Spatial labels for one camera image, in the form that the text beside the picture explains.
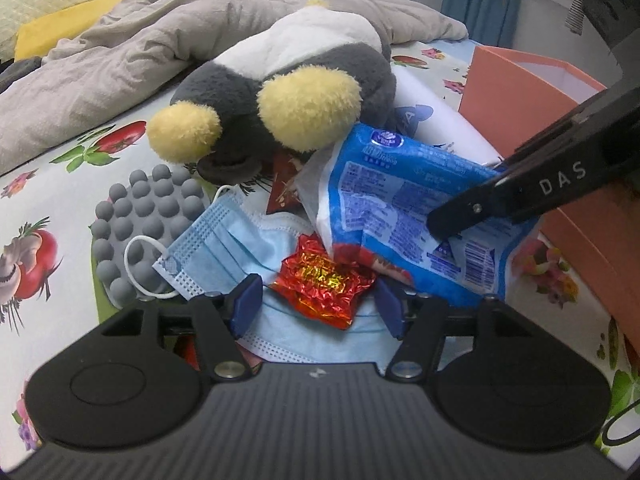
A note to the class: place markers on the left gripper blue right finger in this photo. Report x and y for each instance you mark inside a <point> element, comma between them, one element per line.
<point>389,298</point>

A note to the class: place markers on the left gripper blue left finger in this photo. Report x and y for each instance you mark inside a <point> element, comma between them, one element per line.
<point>244,302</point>

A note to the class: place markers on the red foil snack packet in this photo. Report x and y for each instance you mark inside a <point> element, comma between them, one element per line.
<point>319,288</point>

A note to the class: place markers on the blue face mask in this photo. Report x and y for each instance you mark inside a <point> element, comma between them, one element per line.
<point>232,239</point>

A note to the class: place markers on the blue tissue pack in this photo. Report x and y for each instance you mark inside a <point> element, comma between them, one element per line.
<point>368,198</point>

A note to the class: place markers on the brown snack packet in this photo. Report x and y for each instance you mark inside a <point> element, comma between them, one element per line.
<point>283,195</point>

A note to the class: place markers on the green massage hammer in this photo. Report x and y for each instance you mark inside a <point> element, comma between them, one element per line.
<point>138,220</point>

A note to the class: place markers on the white spray can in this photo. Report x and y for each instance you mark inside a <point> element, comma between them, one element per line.
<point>425,116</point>

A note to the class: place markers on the floral plastic mat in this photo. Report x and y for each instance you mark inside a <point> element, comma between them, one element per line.
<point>60,301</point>

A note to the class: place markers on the grey penguin plush toy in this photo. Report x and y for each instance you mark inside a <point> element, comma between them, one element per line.
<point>297,87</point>

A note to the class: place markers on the grey quilt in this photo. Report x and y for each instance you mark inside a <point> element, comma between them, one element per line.
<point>132,51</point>

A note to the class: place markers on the dark grey blanket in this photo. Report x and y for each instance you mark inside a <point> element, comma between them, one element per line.
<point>17,70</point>

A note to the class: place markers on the yellow pillow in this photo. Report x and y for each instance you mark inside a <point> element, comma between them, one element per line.
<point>39,36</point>

